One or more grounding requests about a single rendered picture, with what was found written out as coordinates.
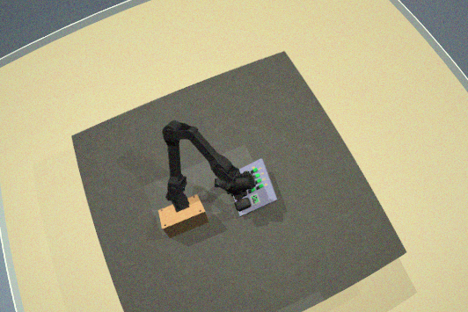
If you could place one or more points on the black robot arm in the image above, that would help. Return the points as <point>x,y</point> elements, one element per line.
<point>174,132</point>

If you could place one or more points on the light grey switch panel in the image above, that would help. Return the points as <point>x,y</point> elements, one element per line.
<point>263,193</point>

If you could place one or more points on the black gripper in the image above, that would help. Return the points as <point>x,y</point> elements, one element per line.
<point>241,204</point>

